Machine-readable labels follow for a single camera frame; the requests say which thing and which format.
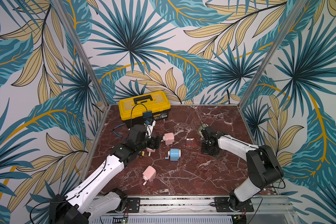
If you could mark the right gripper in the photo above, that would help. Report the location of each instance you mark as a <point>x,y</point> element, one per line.
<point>209,144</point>

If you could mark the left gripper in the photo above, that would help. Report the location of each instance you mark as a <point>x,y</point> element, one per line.
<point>155,142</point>

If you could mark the blue pencil sharpener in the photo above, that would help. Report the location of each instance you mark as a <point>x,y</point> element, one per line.
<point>174,154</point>

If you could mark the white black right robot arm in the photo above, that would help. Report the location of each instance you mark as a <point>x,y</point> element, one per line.
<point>262,164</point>

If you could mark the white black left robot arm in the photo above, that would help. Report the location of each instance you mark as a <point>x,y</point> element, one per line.
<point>79,205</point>

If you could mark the pink transparent tray back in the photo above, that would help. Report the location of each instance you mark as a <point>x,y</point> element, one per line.
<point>190,142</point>

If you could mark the green pencil sharpener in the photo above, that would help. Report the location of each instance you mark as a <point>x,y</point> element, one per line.
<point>200,130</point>

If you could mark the yellow black toolbox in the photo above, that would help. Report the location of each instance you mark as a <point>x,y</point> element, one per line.
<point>136,110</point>

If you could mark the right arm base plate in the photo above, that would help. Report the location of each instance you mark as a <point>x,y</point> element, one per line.
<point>227,204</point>

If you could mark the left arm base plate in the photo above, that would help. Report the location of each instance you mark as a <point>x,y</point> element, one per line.
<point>130,205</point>

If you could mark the aluminium front rail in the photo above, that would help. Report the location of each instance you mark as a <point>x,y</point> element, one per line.
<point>196,209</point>

